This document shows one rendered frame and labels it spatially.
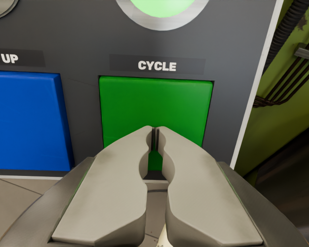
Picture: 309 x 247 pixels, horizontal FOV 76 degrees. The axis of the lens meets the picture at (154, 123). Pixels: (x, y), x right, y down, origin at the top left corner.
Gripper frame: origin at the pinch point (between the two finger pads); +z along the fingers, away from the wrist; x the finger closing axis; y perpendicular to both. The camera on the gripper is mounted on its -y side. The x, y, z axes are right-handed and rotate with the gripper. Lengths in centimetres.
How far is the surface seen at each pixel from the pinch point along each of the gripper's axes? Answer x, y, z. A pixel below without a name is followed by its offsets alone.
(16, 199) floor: -68, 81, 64
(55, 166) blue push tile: -7.4, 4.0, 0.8
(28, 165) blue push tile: -9.4, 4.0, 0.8
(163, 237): 3.8, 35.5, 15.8
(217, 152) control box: 5.1, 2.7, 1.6
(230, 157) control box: 6.2, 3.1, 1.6
